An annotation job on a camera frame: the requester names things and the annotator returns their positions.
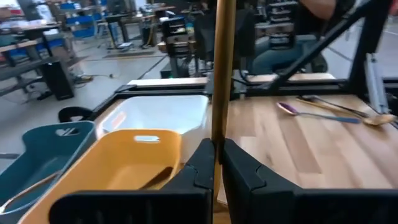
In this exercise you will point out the black spoon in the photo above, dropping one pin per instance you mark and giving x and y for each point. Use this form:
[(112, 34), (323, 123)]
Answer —
[(306, 98)]

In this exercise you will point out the gold spoon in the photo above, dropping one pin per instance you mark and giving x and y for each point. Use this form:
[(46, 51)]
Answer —
[(380, 119), (224, 62)]

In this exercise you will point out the teal plastic bin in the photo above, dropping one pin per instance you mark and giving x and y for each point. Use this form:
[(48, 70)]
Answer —
[(37, 146)]

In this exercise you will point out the white plastic bin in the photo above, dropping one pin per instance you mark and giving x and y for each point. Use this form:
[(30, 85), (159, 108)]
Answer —
[(161, 112)]

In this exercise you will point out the silver bracket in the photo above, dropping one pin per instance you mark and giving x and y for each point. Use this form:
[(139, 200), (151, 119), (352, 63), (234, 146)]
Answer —
[(374, 84)]

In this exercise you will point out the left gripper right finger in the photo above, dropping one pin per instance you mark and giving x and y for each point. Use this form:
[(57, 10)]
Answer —
[(255, 199)]

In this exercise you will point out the blue storage bin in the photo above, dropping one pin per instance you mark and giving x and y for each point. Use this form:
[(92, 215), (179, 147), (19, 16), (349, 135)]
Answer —
[(84, 26)]

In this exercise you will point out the person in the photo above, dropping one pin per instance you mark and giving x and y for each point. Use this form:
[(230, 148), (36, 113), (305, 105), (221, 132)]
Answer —
[(270, 54)]

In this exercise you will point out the black computer tower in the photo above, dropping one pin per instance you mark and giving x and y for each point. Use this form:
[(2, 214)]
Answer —
[(58, 79)]

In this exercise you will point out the orange plastic bin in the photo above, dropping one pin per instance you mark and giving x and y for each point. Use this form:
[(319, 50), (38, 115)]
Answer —
[(109, 155)]

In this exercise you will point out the wooden workbench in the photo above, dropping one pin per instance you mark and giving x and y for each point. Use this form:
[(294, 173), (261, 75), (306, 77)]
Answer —
[(28, 34)]

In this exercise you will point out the black drawer unit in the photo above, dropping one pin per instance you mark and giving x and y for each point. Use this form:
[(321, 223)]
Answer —
[(178, 37)]

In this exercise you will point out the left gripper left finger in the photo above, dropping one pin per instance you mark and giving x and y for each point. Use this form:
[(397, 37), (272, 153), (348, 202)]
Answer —
[(192, 186)]

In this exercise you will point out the iridescent rainbow spoon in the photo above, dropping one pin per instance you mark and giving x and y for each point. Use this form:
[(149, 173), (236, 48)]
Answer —
[(289, 109)]

